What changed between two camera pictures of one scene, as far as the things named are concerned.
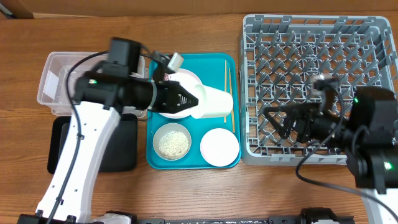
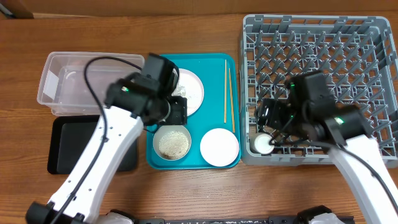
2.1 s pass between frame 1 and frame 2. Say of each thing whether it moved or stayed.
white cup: moved
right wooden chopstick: stayed
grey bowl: stayed
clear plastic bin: stayed
